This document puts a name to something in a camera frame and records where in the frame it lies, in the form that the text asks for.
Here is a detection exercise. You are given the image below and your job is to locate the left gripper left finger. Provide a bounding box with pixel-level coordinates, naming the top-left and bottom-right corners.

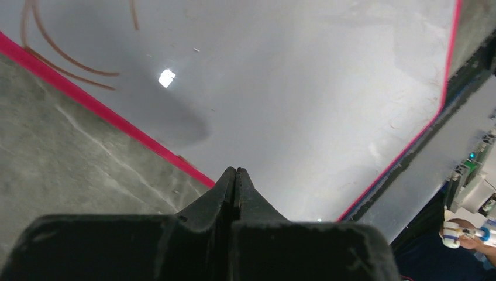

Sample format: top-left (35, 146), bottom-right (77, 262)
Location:
top-left (1, 167), bottom-right (236, 280)

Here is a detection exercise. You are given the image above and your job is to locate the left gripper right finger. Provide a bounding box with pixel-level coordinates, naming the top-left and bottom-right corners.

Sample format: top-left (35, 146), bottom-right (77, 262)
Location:
top-left (230, 168), bottom-right (401, 280)

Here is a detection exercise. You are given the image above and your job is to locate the red framed whiteboard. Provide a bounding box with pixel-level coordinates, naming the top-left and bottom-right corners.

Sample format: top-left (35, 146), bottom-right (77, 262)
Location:
top-left (1, 1), bottom-right (461, 222)

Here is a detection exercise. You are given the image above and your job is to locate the person in blue clothing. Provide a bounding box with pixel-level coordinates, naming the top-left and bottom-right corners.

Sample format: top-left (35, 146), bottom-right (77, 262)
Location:
top-left (391, 190), bottom-right (496, 281)

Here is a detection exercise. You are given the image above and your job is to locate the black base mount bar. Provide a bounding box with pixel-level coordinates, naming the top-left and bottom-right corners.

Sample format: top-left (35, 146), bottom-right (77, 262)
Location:
top-left (337, 32), bottom-right (495, 222)

